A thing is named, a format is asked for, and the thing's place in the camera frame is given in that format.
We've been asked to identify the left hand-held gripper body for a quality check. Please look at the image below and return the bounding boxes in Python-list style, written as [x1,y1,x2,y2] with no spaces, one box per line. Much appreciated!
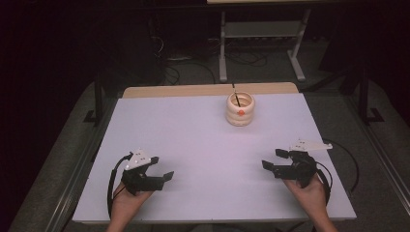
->
[121,148,165,196]

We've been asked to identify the tangled black floor cables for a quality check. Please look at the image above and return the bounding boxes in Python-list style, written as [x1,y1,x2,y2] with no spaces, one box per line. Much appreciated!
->
[225,47,269,68]

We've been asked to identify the white metal desk frame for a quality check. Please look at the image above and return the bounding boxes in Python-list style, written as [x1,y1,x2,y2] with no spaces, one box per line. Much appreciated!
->
[206,0,312,84]

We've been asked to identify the person's left hand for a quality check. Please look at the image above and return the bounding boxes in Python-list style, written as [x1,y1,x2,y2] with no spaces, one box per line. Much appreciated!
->
[109,183,153,225]

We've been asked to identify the person's right hand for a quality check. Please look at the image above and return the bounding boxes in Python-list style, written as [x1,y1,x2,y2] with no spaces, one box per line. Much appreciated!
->
[283,178,329,220]

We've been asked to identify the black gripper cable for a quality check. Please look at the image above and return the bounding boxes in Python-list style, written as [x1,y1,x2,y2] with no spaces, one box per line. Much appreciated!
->
[106,152,133,220]
[315,160,334,206]

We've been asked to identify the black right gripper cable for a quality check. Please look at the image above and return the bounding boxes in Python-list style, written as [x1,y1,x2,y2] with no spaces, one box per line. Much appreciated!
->
[315,160,334,206]

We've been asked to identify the black metal stand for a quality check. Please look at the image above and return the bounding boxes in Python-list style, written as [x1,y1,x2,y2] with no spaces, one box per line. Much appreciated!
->
[358,62,385,126]
[82,76,104,128]

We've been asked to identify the white table mat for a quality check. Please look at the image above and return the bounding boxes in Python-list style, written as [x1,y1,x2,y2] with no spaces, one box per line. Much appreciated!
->
[72,93,358,224]

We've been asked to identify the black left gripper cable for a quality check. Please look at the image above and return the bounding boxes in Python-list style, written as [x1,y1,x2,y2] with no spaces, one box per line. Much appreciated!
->
[106,152,133,220]

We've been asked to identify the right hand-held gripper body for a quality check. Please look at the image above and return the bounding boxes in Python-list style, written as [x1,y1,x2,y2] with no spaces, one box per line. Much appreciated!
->
[272,138,334,189]

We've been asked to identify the black looped floor cable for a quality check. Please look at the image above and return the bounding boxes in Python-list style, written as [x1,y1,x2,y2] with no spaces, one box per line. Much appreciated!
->
[322,138,360,193]

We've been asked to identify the cream ribbed pen holder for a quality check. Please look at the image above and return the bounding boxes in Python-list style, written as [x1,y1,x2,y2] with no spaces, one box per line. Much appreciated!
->
[225,91,256,128]

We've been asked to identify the thin black pen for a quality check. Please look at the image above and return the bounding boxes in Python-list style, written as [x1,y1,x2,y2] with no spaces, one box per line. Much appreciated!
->
[231,82,242,108]

